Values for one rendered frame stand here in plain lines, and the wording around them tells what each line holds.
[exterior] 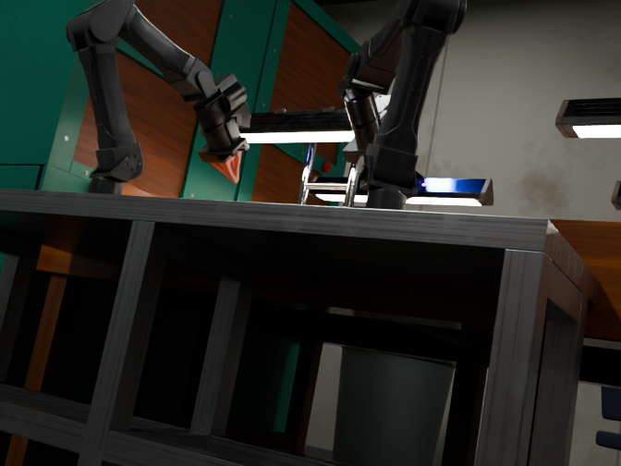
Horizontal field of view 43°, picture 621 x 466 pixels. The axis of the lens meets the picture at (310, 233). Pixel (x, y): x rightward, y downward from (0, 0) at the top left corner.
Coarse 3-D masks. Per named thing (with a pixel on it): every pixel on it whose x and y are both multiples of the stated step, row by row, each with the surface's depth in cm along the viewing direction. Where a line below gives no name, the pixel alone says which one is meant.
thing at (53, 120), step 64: (0, 0) 223; (64, 0) 206; (192, 0) 234; (256, 0) 259; (0, 64) 214; (64, 64) 199; (128, 64) 214; (256, 64) 261; (320, 64) 294; (0, 128) 207; (64, 128) 196; (192, 128) 237; (192, 192) 237; (256, 192) 265
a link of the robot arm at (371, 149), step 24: (432, 0) 119; (456, 0) 120; (408, 24) 121; (432, 24) 121; (408, 48) 121; (432, 48) 121; (408, 72) 121; (432, 72) 122; (408, 96) 121; (384, 120) 124; (408, 120) 122; (384, 144) 122; (408, 144) 122; (384, 168) 122; (408, 168) 123
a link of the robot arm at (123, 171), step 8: (128, 160) 151; (136, 160) 152; (96, 168) 155; (120, 168) 150; (128, 168) 151; (136, 168) 152; (96, 176) 152; (104, 176) 150; (112, 176) 149; (120, 176) 150; (128, 176) 151
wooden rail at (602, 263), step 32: (576, 224) 124; (608, 224) 121; (64, 256) 186; (96, 256) 180; (608, 256) 120; (192, 288) 163; (256, 288) 154; (288, 288) 150; (320, 288) 146; (352, 288) 142; (384, 288) 139; (416, 288) 136; (608, 288) 119; (416, 320) 140; (448, 320) 131; (480, 320) 128; (544, 320) 123; (608, 320) 118
